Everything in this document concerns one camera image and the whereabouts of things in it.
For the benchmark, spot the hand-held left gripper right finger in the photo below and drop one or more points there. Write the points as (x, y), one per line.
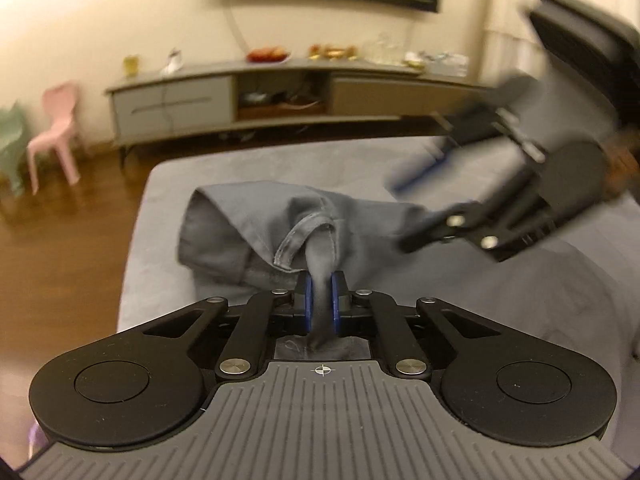
(336, 300)

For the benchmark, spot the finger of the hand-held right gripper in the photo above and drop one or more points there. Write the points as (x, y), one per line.
(480, 230)
(480, 125)

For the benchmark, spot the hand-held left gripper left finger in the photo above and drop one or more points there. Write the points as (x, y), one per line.
(307, 300)

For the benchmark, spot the grey garment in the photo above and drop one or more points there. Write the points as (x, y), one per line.
(235, 225)

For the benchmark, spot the yellow tissue box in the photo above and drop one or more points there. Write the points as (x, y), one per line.
(414, 61)

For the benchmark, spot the white curtain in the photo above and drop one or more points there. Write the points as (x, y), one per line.
(510, 20)

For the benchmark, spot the clear glass set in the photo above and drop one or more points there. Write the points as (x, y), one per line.
(385, 50)

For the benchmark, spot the gold dishes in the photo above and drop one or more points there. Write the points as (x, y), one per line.
(332, 52)

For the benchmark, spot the plate of red fruit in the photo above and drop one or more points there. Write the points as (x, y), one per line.
(268, 55)

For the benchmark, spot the long grey media cabinet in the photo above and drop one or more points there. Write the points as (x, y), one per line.
(175, 102)

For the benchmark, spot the small white appliance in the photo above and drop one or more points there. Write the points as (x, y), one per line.
(172, 64)

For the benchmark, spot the yellow jar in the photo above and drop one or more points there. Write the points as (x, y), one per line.
(131, 66)

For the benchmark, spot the pink plastic chair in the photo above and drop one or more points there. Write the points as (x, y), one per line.
(57, 130)

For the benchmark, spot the green plastic chair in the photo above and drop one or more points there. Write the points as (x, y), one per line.
(12, 145)

